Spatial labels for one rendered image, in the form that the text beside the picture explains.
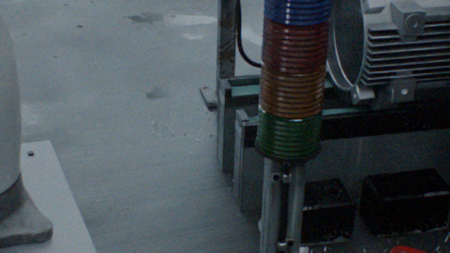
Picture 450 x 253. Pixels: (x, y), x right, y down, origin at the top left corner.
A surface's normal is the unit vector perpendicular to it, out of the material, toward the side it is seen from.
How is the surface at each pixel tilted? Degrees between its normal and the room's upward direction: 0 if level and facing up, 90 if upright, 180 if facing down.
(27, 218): 16
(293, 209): 90
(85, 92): 0
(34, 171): 2
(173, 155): 0
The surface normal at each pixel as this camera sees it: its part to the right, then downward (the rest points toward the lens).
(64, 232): 0.06, -0.88
